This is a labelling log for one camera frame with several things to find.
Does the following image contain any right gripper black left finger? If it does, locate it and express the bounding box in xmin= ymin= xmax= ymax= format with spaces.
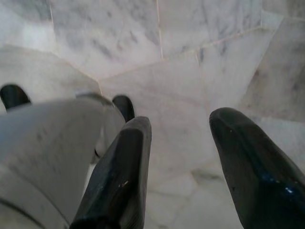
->
xmin=70 ymin=116 xmax=152 ymax=229

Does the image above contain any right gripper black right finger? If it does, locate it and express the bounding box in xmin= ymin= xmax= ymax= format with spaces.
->
xmin=209 ymin=107 xmax=305 ymax=229

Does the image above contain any robot black right foot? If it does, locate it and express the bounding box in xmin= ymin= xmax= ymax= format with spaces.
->
xmin=112 ymin=94 xmax=136 ymax=124

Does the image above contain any robot black foot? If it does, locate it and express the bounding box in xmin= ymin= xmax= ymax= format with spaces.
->
xmin=112 ymin=94 xmax=136 ymax=124
xmin=0 ymin=83 xmax=31 ymax=112

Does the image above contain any robot black left foot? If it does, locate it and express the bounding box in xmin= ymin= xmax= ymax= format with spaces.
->
xmin=0 ymin=83 xmax=31 ymax=112

